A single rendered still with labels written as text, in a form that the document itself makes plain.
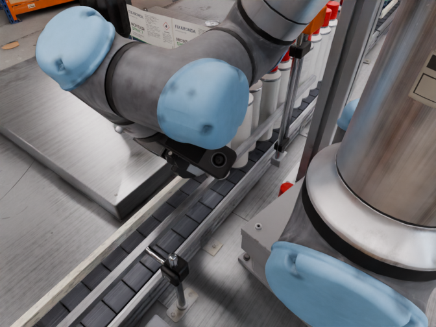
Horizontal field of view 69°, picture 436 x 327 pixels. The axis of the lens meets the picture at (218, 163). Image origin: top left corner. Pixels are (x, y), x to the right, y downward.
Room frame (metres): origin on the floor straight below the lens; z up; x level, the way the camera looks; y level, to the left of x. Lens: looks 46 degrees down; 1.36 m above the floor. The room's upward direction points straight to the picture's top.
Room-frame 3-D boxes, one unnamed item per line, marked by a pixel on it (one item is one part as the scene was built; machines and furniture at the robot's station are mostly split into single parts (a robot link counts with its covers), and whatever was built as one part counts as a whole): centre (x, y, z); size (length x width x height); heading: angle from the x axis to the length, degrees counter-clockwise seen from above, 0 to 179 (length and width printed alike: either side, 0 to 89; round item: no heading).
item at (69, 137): (0.88, 0.23, 0.86); 0.80 x 0.67 x 0.05; 144
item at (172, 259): (0.21, 0.08, 0.91); 0.07 x 0.03 x 0.16; 54
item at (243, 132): (0.48, -0.04, 0.98); 0.05 x 0.05 x 0.20
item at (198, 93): (0.26, 0.03, 1.20); 0.11 x 0.11 x 0.08; 58
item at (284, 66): (0.60, -0.13, 0.98); 0.05 x 0.05 x 0.20
